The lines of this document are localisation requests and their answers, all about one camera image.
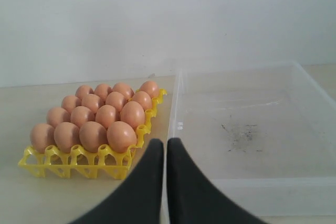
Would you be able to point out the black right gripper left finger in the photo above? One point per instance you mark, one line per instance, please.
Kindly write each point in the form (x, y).
(138, 198)

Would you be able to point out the brown egg second row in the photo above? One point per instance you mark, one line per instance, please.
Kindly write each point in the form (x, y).
(133, 114)

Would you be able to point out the brown egg packed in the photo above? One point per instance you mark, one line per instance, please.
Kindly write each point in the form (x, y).
(124, 89)
(151, 88)
(103, 90)
(83, 90)

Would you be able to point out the yellow plastic egg tray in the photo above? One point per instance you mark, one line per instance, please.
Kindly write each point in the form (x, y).
(115, 165)

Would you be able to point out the clear plastic bin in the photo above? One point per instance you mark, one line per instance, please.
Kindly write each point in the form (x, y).
(263, 135)

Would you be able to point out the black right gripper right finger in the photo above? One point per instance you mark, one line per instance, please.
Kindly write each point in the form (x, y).
(192, 198)

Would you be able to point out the brown egg back row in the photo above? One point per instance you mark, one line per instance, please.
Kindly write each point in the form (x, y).
(143, 99)

